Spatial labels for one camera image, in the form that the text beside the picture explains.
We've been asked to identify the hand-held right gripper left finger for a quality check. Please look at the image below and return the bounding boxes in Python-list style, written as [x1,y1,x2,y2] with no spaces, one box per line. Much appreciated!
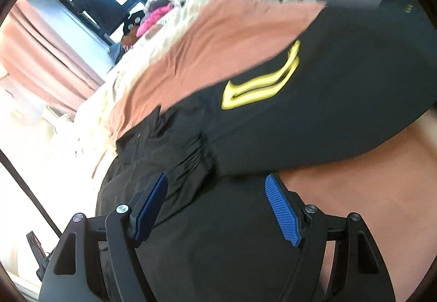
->
[39,172,169,302]

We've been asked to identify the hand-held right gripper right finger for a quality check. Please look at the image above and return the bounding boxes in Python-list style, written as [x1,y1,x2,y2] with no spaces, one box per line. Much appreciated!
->
[264,173,397,302]

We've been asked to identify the black pleated garment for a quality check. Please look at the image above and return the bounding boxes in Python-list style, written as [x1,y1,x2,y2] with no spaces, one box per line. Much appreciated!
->
[96,107,308,302]

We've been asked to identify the black shirt with yellow print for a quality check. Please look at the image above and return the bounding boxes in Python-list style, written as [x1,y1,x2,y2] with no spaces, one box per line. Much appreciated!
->
[160,0,437,180]

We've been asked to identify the pink clothes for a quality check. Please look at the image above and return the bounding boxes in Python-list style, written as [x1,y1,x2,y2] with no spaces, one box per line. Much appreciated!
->
[137,3,175,38]

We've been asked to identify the dark stand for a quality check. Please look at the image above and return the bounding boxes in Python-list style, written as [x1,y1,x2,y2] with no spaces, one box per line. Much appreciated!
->
[26,230,52,284]

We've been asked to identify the brown blanket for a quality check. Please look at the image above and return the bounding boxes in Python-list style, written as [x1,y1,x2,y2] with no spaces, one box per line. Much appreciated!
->
[92,0,437,302]

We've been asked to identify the dark plush toy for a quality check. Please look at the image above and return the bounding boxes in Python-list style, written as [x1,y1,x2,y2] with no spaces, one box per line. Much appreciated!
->
[121,10,147,50]

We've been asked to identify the brown curtain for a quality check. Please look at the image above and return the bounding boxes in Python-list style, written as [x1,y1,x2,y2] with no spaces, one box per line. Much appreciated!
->
[0,0,106,111]

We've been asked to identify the black cable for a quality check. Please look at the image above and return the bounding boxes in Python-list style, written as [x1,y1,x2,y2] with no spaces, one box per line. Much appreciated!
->
[0,148,65,238]

